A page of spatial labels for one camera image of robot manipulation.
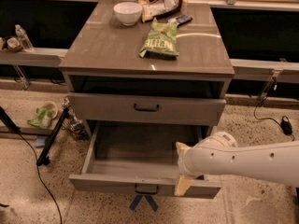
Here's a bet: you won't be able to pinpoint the green white crumpled bag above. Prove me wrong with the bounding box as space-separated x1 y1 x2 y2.
27 101 58 129

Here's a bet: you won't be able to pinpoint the grey drawer cabinet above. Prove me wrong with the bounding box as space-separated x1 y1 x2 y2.
59 1 235 135

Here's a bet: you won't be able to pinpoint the brown white snack bag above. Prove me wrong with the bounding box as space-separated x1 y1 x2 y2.
137 0 182 22

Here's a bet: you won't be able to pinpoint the dark blue snack packet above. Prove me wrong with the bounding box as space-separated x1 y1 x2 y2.
168 15 192 26

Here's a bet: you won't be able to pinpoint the clear water bottle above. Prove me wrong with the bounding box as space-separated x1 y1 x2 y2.
15 24 34 52

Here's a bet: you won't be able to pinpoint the black floor cable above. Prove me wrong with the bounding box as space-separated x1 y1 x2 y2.
0 106 64 224

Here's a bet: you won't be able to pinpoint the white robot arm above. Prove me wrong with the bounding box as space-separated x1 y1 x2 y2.
175 132 299 196

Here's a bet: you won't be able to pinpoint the green chip bag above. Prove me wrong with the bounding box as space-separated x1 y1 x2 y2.
139 19 178 58

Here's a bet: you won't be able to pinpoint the grey top drawer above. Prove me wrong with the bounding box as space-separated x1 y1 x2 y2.
69 92 226 126

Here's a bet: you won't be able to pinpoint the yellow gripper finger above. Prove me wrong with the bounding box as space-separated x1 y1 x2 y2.
174 175 194 197

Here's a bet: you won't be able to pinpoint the small items on shelf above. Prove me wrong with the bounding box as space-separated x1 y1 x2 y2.
0 36 22 52

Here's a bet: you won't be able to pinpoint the grey drawer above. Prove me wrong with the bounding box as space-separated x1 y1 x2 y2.
69 92 226 126
68 120 222 200

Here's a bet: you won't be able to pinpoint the blue tape cross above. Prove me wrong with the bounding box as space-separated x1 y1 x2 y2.
129 194 159 212

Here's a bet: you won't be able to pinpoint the black tripod leg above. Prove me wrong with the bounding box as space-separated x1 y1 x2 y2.
36 107 69 166

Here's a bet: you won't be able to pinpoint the white bowl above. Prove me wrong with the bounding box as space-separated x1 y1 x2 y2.
113 2 142 26

